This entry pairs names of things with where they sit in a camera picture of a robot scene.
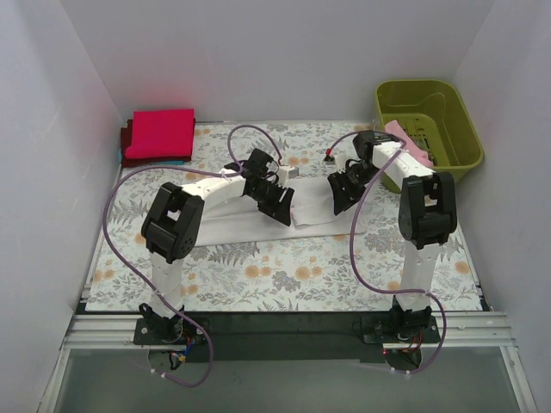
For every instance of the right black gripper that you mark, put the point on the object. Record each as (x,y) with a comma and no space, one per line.
(346,181)

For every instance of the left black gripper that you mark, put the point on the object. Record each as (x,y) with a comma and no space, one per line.
(274,196)

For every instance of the white t shirt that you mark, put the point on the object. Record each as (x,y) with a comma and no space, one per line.
(312,215)

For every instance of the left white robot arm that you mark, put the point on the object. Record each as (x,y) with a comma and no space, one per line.
(171,227)

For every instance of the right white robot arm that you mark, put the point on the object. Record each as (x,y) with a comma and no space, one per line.
(427,217)

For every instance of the floral table mat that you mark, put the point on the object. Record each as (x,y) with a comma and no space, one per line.
(336,273)

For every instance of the pink t shirt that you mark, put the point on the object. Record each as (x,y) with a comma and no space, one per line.
(393,127)

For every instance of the folded teal t shirt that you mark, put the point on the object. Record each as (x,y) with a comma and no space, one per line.
(117,155)

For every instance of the green plastic basket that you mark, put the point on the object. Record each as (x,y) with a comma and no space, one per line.
(433,115)

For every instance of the folded magenta t shirt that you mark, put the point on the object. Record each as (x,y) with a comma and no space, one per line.
(165,133)

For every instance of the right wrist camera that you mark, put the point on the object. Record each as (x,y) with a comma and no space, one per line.
(338,159)

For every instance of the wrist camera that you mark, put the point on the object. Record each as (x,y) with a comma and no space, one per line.
(286,173)
(338,159)

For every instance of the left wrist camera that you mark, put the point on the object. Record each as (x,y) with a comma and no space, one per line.
(286,173)

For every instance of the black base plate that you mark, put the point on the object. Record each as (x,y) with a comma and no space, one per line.
(285,336)

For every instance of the aluminium rail frame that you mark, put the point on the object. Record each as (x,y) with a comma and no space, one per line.
(477,370)

